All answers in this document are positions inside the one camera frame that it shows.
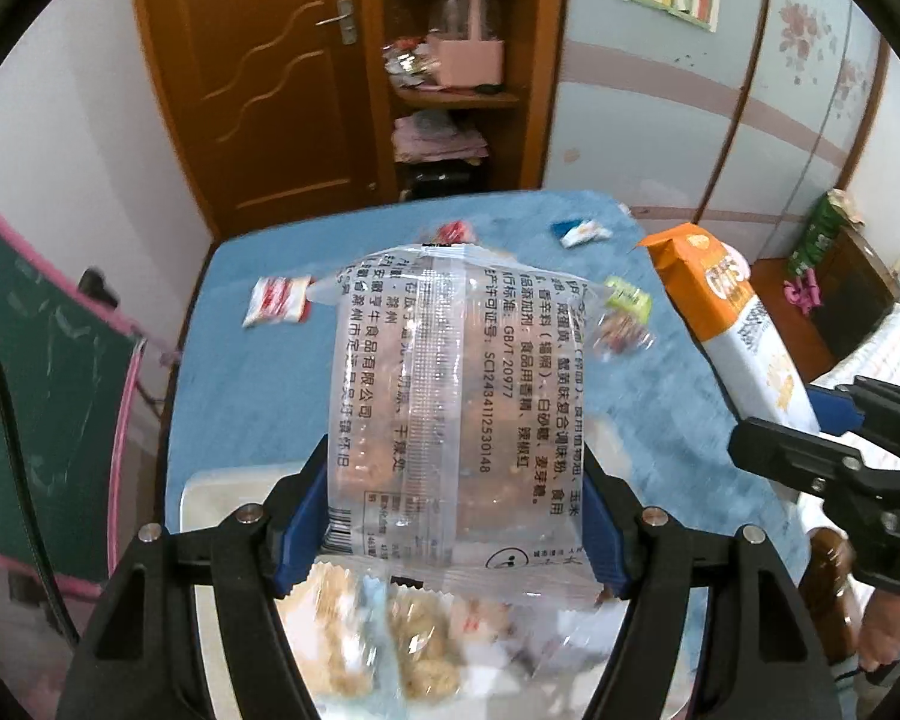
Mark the black box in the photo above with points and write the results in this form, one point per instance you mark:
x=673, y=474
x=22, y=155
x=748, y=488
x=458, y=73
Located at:
x=442, y=180

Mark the wooden corner shelf unit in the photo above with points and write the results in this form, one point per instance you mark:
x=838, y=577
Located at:
x=536, y=90

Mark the pink toy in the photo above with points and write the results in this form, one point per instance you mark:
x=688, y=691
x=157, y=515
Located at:
x=802, y=294

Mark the pink folded cloth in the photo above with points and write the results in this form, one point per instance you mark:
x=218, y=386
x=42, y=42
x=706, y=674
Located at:
x=439, y=136

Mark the blue and white snack packet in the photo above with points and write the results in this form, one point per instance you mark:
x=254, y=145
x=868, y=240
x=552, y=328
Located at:
x=581, y=232

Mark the brown wooden door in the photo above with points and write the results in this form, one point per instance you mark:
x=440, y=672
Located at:
x=270, y=90

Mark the white plastic bin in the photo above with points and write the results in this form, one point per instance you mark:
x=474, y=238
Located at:
x=217, y=495

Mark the pile of foil wrappers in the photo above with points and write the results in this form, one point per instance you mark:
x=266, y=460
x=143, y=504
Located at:
x=409, y=64

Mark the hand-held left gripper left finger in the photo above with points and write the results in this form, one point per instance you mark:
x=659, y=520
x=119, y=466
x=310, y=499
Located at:
x=307, y=525

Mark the pink storage basket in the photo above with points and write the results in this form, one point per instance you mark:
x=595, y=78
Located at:
x=469, y=60

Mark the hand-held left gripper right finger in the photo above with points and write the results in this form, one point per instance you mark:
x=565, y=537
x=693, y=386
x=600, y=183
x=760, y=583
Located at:
x=611, y=547

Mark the person's right hand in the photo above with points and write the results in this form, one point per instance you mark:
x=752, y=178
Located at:
x=885, y=626

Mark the red walnut snack packet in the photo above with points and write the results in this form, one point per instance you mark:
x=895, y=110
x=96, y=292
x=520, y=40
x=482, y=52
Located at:
x=454, y=232

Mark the orange and white oats packet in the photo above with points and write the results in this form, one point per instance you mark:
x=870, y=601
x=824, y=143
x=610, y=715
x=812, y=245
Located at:
x=727, y=315

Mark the green small snack packet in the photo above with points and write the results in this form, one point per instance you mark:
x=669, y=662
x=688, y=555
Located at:
x=630, y=296

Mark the dark wooden cabinet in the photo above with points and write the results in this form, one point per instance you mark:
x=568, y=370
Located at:
x=862, y=285

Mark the green printed bag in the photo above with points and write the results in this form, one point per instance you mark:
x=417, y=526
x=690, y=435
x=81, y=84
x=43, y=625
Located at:
x=821, y=236

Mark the green chalkboard easel pink frame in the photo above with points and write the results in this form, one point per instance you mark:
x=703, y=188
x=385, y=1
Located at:
x=52, y=405

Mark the black easel knob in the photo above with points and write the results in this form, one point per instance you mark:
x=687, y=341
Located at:
x=96, y=286

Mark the yellow puff snack packet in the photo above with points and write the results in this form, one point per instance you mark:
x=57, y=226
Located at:
x=422, y=645

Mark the clear mixed nut packet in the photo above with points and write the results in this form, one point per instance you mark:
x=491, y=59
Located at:
x=626, y=336

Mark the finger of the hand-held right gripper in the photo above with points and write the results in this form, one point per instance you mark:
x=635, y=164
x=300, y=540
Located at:
x=795, y=450
x=834, y=412

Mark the checkered cloth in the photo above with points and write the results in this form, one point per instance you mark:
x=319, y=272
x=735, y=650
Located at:
x=892, y=345

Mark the clear brown cracker packet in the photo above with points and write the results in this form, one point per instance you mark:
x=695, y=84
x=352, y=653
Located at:
x=457, y=390

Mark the floral sliding door wardrobe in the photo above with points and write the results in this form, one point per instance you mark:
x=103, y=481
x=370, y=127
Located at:
x=645, y=127

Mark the large yellow cake packet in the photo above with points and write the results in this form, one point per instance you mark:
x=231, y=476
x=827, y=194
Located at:
x=337, y=637

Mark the red and white small packet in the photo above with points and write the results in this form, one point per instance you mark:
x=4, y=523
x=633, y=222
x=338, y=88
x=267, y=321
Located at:
x=276, y=300

